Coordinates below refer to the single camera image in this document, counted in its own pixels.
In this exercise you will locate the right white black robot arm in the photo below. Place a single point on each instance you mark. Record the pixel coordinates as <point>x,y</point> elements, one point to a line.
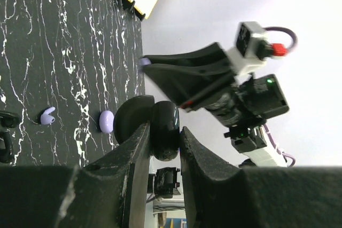
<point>255,143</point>

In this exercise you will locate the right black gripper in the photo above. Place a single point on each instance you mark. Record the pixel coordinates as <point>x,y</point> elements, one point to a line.
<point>205,79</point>

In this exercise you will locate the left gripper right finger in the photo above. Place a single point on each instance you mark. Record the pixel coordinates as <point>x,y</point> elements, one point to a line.
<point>218,194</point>

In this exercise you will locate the purple earbud charging case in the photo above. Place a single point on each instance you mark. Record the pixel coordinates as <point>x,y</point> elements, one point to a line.
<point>106,121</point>

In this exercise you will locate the purple earbud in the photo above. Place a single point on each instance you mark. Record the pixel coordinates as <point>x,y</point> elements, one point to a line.
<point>144,62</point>
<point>46,118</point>

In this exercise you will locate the black earbud charging case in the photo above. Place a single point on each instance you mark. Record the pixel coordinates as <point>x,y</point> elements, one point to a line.
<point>163,120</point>

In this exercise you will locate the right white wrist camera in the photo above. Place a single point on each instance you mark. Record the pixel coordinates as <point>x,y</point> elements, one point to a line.
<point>252,48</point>

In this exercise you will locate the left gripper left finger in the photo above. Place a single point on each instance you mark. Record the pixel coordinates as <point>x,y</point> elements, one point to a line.
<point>110,192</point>

